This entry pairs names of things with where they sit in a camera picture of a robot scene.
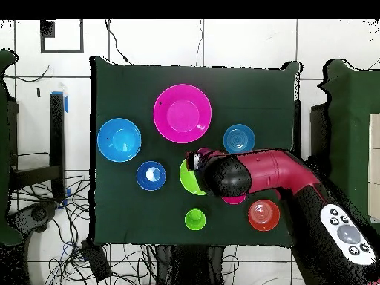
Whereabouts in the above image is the large pink bowl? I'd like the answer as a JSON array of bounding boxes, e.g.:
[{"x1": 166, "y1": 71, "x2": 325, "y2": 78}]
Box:
[{"x1": 153, "y1": 83, "x2": 213, "y2": 145}]

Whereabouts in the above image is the lime green bowl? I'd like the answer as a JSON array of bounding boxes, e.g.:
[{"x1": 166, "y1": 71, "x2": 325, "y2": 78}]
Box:
[{"x1": 179, "y1": 158, "x2": 209, "y2": 196}]

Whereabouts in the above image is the small light blue bowl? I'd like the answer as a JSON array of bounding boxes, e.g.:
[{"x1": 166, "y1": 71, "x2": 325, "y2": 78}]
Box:
[{"x1": 223, "y1": 123, "x2": 256, "y2": 154}]

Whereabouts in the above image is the small pink bowl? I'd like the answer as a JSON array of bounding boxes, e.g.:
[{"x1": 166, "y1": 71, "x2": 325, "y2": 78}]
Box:
[{"x1": 220, "y1": 194, "x2": 248, "y2": 206}]

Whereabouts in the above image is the green cup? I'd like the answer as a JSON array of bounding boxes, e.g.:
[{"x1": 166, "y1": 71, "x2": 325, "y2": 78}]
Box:
[{"x1": 184, "y1": 207, "x2": 207, "y2": 232}]

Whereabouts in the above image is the dark blue bowl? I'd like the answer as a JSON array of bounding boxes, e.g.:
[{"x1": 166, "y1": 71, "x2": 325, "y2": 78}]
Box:
[{"x1": 136, "y1": 160, "x2": 167, "y2": 191}]

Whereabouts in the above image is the orange bowl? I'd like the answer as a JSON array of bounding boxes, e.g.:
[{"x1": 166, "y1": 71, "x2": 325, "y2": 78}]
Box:
[{"x1": 247, "y1": 199, "x2": 281, "y2": 232}]

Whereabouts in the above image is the dark green tablecloth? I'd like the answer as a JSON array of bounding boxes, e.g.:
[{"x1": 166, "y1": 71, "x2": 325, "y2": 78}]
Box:
[{"x1": 89, "y1": 56, "x2": 302, "y2": 249}]

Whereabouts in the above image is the large light blue bowl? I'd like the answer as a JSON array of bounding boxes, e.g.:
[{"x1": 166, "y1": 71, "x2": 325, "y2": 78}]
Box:
[{"x1": 96, "y1": 117, "x2": 143, "y2": 163}]

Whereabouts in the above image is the green cloth covered side table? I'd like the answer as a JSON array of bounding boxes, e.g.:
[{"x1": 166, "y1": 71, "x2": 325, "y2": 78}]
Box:
[
  {"x1": 0, "y1": 48, "x2": 24, "y2": 246},
  {"x1": 317, "y1": 59, "x2": 380, "y2": 252}
]

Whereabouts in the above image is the black stand with blue tape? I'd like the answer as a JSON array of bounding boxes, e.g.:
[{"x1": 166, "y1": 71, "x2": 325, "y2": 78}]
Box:
[{"x1": 8, "y1": 91, "x2": 70, "y2": 210}]

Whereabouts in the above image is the black power brick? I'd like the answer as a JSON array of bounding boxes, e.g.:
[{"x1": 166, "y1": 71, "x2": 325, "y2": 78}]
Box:
[{"x1": 81, "y1": 240, "x2": 113, "y2": 281}]

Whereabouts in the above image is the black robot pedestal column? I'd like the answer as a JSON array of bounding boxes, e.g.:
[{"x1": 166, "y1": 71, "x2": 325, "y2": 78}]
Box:
[{"x1": 155, "y1": 244, "x2": 225, "y2": 285}]

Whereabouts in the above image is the black floor cable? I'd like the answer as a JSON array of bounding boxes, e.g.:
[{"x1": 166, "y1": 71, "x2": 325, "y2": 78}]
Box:
[{"x1": 103, "y1": 19, "x2": 133, "y2": 65}]

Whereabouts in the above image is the tangle of black cables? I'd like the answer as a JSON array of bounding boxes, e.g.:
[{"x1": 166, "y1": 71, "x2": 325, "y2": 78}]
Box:
[{"x1": 11, "y1": 174, "x2": 157, "y2": 285}]

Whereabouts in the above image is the black pedestal foot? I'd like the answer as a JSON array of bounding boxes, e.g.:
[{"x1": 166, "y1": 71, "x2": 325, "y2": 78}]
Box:
[{"x1": 7, "y1": 201, "x2": 59, "y2": 235}]

